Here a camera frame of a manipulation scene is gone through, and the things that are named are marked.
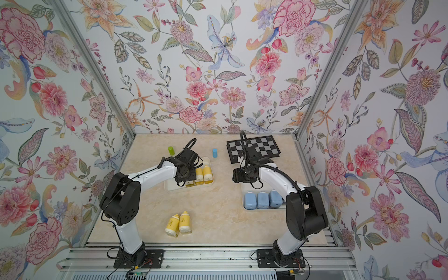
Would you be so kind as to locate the aluminium mounting rail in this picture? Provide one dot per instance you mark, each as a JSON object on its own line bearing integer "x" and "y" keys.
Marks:
{"x": 210, "y": 263}

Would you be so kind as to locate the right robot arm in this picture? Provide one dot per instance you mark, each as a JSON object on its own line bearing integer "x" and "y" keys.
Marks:
{"x": 305, "y": 211}

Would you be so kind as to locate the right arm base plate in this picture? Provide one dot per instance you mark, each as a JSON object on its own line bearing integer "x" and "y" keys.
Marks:
{"x": 273, "y": 258}

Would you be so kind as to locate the black white checkerboard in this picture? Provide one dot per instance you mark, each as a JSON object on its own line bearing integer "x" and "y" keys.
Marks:
{"x": 264, "y": 146}

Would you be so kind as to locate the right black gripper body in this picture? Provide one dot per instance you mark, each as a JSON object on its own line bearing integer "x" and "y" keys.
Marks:
{"x": 244, "y": 175}

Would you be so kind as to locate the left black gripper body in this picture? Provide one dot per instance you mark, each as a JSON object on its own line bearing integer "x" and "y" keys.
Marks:
{"x": 189, "y": 174}

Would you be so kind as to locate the yellow sharpener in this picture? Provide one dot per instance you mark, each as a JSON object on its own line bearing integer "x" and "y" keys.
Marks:
{"x": 172, "y": 227}
{"x": 199, "y": 176}
{"x": 207, "y": 174}
{"x": 185, "y": 223}
{"x": 189, "y": 183}

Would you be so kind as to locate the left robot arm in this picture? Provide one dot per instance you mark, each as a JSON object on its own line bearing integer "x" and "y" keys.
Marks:
{"x": 121, "y": 200}

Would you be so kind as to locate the green cylinder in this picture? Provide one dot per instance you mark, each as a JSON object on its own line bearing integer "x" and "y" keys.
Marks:
{"x": 171, "y": 151}

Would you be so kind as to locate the blue sharpener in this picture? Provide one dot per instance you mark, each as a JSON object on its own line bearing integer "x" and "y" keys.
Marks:
{"x": 263, "y": 201}
{"x": 250, "y": 201}
{"x": 275, "y": 200}

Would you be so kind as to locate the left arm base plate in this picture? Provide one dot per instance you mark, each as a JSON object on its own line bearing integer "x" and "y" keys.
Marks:
{"x": 142, "y": 259}

